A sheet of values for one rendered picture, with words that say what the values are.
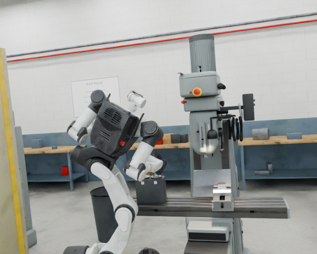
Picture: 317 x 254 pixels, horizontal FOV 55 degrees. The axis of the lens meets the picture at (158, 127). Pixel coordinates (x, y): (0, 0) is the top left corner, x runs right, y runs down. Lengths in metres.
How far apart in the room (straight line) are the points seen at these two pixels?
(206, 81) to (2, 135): 1.81
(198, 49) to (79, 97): 5.21
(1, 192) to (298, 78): 5.43
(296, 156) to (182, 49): 3.14
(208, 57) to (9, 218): 2.17
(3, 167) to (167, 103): 4.34
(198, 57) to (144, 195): 1.14
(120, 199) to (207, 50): 1.29
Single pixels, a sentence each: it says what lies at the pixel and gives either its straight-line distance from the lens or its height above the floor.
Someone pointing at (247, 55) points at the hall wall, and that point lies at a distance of 6.52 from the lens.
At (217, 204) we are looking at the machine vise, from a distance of 2.19.
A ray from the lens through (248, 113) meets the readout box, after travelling 2.47.
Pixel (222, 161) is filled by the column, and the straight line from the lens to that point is 2.70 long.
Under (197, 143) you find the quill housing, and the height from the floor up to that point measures 1.40.
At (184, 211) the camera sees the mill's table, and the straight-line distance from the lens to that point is 2.34.
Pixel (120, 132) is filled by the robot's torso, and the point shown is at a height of 1.55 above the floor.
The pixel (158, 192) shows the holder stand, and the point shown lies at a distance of 2.40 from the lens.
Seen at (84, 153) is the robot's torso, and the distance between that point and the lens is 2.07.
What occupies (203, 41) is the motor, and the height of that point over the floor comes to 2.15.
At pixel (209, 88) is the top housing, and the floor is 1.78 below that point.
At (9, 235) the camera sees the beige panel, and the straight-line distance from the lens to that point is 3.10.
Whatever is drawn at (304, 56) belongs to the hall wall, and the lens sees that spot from 6.62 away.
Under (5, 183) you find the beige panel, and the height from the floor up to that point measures 1.12.
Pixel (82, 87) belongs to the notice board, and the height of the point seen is 2.21.
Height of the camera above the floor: 1.71
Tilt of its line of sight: 4 degrees down
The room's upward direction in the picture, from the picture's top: 5 degrees counter-clockwise
